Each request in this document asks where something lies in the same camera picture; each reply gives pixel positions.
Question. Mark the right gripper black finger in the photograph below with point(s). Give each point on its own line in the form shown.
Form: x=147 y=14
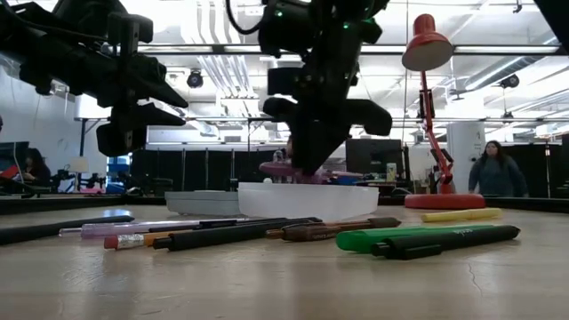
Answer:
x=280 y=111
x=369 y=117

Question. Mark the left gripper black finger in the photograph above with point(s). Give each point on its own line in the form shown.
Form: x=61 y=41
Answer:
x=124 y=133
x=171 y=94

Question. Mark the purple scissors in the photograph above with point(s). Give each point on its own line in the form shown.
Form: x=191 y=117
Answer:
x=275 y=169

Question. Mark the translucent purple pen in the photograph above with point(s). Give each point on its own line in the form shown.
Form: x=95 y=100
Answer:
x=115 y=229

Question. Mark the orange pencil with red eraser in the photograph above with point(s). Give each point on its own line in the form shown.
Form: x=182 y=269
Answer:
x=129 y=241

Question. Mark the dark grey pen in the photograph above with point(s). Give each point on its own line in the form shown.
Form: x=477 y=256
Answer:
x=53 y=229

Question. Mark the green marker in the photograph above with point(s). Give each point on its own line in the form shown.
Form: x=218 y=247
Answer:
x=355 y=240

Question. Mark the brown marker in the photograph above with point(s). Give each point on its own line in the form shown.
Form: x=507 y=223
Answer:
x=320 y=232

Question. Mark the thin black pen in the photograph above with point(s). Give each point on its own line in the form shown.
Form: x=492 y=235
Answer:
x=222 y=223

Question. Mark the yellow highlighter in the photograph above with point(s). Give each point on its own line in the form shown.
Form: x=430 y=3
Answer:
x=462 y=215

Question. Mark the long black pen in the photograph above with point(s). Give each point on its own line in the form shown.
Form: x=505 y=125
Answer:
x=213 y=236

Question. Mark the black pen with clip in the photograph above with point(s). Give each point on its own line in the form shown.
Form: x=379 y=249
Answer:
x=444 y=242

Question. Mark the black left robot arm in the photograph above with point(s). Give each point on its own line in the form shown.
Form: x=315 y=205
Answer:
x=80 y=18

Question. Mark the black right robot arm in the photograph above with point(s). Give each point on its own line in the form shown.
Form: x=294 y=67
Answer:
x=329 y=22

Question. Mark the clear plastic supply box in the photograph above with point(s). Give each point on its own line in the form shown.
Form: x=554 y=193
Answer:
x=306 y=202

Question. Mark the clear plastic pencil box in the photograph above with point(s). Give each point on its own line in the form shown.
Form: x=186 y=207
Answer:
x=200 y=203

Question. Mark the black computer monitor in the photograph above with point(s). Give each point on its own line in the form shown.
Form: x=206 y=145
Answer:
x=373 y=155

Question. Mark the blue chair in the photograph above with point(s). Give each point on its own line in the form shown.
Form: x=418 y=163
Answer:
x=117 y=173

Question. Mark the small white lampshade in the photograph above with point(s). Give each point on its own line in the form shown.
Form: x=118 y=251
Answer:
x=78 y=165

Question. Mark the green drink can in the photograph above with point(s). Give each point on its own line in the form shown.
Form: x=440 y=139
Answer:
x=391 y=172

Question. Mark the black room partition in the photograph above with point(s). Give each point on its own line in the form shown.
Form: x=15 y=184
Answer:
x=200 y=169

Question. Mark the red desk lamp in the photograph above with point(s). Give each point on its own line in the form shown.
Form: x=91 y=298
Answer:
x=427 y=44

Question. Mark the seated person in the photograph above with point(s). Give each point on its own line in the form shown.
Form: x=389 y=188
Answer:
x=37 y=171

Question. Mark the white round pillar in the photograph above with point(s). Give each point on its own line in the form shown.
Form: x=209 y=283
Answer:
x=464 y=151

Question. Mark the dark laptop screen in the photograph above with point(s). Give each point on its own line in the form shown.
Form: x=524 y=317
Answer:
x=13 y=157

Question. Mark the standing person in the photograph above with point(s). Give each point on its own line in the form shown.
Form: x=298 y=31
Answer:
x=495 y=178

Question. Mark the black ceiling camera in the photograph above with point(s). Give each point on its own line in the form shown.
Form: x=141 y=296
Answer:
x=194 y=80
x=509 y=81

